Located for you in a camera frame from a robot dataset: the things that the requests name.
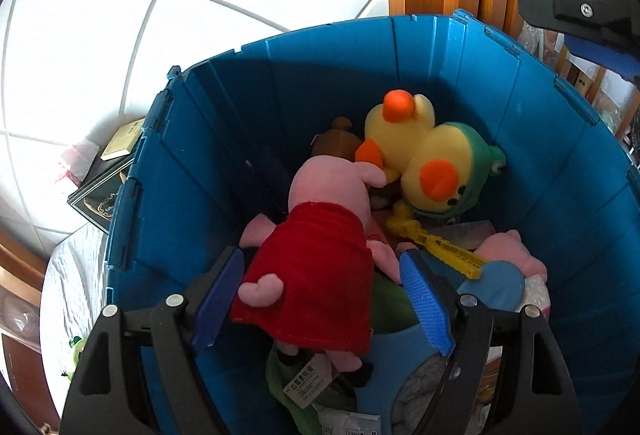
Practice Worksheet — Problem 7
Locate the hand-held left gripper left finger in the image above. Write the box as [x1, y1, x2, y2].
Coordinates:
[60, 245, 246, 435]

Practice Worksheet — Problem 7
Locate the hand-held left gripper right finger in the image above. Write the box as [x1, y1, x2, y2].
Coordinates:
[398, 249, 583, 435]

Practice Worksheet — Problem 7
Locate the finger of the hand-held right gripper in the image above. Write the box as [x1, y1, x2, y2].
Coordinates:
[517, 0, 640, 83]

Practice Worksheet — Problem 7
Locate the pink pig plush red dress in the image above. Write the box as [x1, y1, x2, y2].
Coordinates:
[230, 154, 403, 373]

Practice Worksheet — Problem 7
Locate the blue plastic storage bin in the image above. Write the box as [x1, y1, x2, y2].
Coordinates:
[102, 10, 640, 435]

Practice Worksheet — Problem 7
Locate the dark green plush toy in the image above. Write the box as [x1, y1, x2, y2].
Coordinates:
[265, 275, 416, 435]

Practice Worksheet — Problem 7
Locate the blue fabric toy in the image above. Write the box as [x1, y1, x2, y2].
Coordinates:
[355, 322, 451, 416]

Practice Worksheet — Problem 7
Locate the yellow plastic toy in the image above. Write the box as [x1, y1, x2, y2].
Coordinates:
[385, 201, 488, 280]

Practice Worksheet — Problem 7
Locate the pink pig plush blue shirt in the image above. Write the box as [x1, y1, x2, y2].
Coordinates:
[457, 230, 548, 312]

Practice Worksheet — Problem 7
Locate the white plastic packet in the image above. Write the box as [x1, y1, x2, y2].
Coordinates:
[315, 405, 386, 435]

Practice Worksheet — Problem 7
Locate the white bed sheet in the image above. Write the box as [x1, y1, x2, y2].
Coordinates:
[40, 220, 113, 386]

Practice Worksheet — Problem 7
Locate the green frog plush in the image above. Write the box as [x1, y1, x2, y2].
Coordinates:
[62, 335, 91, 381]

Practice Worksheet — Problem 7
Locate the yellow chick plush green hat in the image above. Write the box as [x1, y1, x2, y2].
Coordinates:
[400, 121, 507, 223]

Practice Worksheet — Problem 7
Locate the yellow duck plush orange beak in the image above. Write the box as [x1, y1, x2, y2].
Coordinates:
[355, 89, 441, 186]

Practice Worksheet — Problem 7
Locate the brown plush toy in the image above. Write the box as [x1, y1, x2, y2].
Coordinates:
[311, 116, 363, 160]

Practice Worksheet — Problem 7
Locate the beige flat box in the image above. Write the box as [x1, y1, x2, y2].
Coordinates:
[100, 117, 147, 162]

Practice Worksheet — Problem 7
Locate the pink tissue pack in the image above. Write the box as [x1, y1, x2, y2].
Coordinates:
[57, 142, 103, 186]

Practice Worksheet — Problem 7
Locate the clear plastic bag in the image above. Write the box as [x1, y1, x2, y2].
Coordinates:
[0, 295, 31, 341]

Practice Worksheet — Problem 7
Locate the white padded headboard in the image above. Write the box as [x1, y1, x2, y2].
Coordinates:
[0, 0, 391, 236]

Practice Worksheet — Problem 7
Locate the wooden bed frame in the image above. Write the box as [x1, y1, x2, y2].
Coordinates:
[0, 230, 61, 416]

